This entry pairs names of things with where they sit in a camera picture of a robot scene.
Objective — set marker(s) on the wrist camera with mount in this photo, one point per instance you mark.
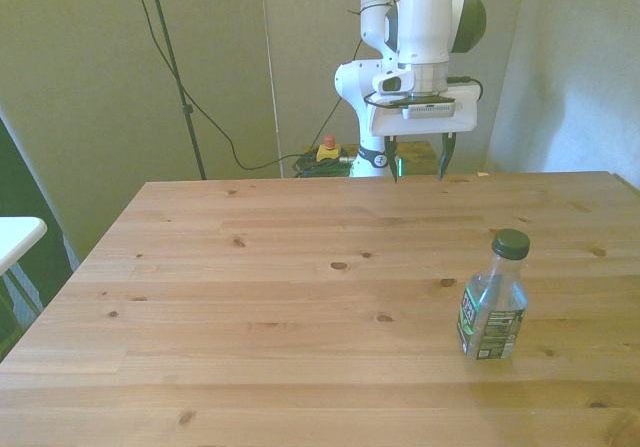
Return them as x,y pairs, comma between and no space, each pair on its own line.
427,108

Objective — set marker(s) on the yellow emergency stop button box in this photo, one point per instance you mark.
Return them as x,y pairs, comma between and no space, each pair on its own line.
330,151

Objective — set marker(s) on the clear bottle with dark cap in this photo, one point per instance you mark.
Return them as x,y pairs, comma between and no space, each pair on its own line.
492,307

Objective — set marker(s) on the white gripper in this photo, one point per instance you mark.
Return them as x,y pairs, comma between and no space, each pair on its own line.
457,112

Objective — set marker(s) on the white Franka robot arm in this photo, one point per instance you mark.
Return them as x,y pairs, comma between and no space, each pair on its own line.
425,17

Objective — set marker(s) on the white side table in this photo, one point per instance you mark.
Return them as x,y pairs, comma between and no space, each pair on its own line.
17,242

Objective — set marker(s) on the black camera tripod stand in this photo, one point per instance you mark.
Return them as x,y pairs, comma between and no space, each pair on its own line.
172,67

